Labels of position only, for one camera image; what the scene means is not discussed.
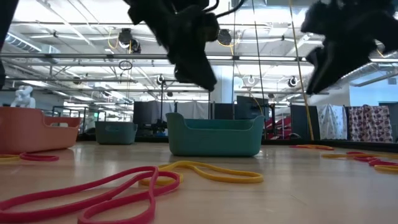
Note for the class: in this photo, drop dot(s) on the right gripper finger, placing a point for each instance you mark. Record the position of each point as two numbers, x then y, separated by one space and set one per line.
329 67

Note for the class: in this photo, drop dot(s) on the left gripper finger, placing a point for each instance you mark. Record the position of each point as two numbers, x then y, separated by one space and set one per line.
196 74

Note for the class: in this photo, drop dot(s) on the orange rubber band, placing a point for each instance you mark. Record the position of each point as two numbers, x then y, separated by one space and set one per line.
311 145

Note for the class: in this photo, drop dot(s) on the red rubber band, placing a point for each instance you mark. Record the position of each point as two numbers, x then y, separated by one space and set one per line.
325 148
93 185
38 157

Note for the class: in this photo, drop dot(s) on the rubber bands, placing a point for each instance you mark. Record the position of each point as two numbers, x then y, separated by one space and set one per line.
360 158

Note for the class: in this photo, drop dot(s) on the yellow rubber band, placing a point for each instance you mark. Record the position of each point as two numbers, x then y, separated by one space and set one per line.
230 178
7 158

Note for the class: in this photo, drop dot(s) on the bands pile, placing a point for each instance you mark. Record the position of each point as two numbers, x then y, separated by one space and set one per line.
385 169

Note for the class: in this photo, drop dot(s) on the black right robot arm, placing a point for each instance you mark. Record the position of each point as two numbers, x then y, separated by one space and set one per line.
390 34

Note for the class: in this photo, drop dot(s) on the white patterned cloth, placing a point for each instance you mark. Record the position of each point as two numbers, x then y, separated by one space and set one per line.
332 121

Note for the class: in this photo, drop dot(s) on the dark partition panel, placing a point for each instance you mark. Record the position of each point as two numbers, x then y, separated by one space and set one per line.
248 107
303 123
149 112

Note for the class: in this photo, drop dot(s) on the teal green plastic basket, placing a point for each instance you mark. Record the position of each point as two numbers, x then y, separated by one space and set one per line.
214 140

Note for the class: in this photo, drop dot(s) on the pink dotted cloth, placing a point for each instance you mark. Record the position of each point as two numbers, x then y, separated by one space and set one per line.
370 124

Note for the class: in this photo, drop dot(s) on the dark blue plastic basket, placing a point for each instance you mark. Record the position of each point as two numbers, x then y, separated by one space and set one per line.
115 133

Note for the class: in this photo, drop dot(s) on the white humanoid robot figure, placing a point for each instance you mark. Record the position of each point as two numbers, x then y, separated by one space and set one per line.
23 98

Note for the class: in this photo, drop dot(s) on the orange plastic basket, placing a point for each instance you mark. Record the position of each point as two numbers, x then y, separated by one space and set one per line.
28 133

